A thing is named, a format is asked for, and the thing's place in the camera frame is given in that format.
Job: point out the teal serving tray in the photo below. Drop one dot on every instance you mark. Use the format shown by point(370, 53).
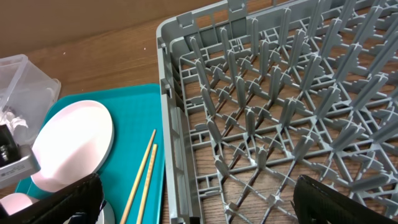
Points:
point(136, 111)

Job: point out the wooden chopstick left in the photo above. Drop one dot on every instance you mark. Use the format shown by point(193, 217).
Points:
point(137, 180)

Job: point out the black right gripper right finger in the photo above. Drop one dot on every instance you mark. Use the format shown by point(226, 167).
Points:
point(314, 202)

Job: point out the large pink plate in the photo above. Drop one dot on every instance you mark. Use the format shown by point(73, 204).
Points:
point(74, 143)

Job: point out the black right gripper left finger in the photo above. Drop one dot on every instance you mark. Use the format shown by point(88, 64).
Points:
point(84, 196)

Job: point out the small pink bowl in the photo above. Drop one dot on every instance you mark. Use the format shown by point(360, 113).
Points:
point(16, 202)

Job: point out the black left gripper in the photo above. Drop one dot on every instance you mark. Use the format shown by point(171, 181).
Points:
point(17, 161)

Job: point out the white napkin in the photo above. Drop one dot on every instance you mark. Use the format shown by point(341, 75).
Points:
point(12, 121)

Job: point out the grey dishwasher rack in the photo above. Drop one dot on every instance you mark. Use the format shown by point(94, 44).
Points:
point(257, 93)

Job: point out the grey bowl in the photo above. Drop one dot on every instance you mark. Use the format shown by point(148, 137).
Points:
point(106, 216)

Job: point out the clear plastic bin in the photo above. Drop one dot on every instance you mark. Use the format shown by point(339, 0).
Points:
point(27, 92)

